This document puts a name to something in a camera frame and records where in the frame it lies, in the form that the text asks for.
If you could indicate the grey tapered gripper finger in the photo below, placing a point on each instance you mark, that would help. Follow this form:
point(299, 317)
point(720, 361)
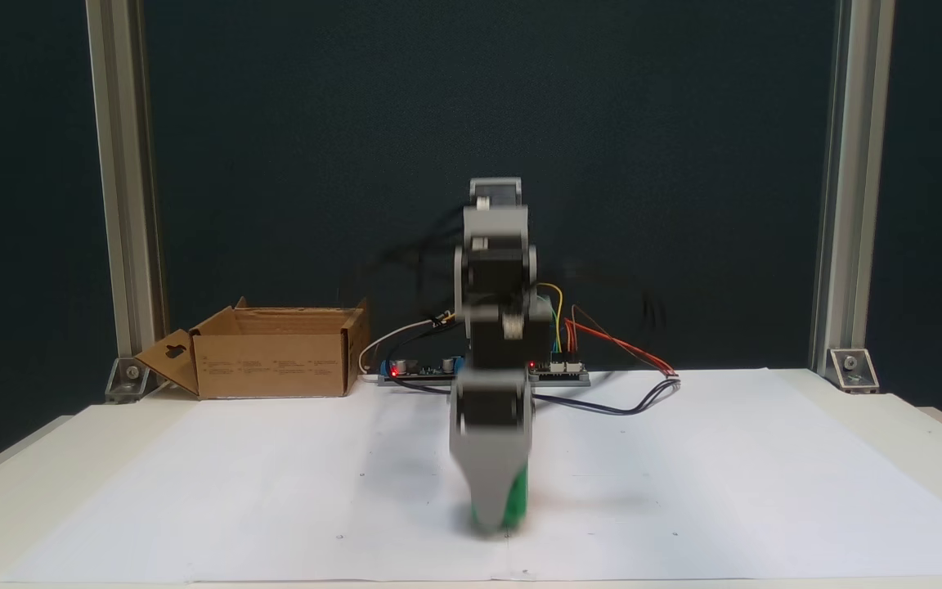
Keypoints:
point(487, 474)

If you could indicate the green die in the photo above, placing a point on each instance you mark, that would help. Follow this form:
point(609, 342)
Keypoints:
point(518, 495)

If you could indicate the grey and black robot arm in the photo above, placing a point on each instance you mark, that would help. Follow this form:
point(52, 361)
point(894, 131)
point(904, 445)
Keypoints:
point(495, 229)

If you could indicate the blue circuit board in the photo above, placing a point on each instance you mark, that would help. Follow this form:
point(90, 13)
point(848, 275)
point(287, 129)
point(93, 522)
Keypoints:
point(422, 372)

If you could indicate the brown cardboard box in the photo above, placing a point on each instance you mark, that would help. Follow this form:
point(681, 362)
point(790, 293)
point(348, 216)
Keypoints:
point(275, 360)

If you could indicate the white paper sheet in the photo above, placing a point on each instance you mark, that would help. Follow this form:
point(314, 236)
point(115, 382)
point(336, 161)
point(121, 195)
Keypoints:
point(193, 491)

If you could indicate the grey metal corner bracket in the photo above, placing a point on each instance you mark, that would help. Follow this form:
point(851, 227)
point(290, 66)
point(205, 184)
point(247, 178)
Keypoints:
point(129, 380)
point(851, 368)

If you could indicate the aluminium frame post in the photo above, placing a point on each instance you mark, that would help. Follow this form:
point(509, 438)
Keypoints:
point(123, 164)
point(851, 164)

